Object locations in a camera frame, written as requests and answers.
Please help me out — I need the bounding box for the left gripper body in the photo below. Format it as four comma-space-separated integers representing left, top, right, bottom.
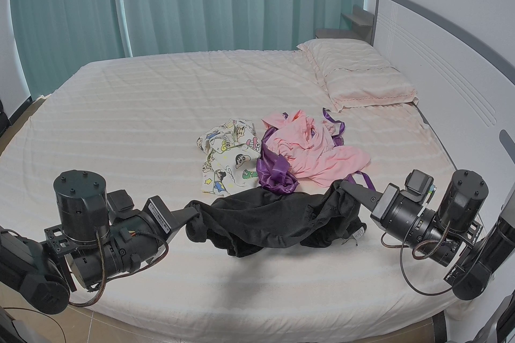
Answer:
70, 195, 179, 291

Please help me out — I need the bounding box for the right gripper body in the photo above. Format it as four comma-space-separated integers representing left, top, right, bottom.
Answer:
370, 183, 460, 268

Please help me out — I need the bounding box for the black T-shirt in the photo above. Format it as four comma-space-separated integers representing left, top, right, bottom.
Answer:
184, 180, 367, 258

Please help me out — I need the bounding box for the bed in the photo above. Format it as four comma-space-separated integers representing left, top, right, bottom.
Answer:
0, 0, 515, 343

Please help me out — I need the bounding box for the pink garment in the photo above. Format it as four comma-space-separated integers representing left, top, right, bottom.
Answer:
262, 108, 371, 189

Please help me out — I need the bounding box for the white printed garment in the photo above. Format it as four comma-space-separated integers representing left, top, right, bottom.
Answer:
196, 118, 262, 195

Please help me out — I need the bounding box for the purple garment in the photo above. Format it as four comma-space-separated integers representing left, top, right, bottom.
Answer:
257, 107, 375, 196

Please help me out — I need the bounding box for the pale pink pillow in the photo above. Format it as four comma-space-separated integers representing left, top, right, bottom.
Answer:
297, 38, 419, 111

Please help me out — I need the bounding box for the black chest of drawers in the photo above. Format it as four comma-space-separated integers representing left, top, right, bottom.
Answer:
0, 98, 10, 137

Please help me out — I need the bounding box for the grey bedside table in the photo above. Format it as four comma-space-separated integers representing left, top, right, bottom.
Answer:
316, 5, 377, 40

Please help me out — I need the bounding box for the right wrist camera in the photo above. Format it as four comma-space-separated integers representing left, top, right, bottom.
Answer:
403, 169, 437, 202

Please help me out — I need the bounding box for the black cable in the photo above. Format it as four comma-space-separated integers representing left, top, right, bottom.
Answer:
400, 243, 454, 297

